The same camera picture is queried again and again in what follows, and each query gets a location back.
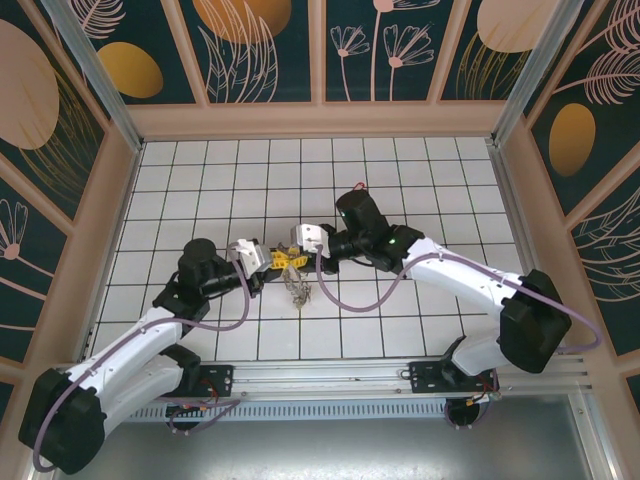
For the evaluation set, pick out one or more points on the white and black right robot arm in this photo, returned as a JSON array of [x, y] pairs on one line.
[[460, 270]]

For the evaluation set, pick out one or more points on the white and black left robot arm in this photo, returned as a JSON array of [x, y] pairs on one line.
[[145, 380]]

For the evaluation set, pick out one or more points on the grey metal sheet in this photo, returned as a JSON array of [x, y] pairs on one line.
[[320, 450]]

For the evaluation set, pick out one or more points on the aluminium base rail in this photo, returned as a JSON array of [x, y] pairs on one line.
[[320, 377]]

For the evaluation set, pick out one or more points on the aluminium frame side bar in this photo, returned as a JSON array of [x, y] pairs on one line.
[[509, 200]]

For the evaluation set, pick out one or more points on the aluminium frame post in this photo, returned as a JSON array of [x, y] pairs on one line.
[[535, 70], [95, 70]]

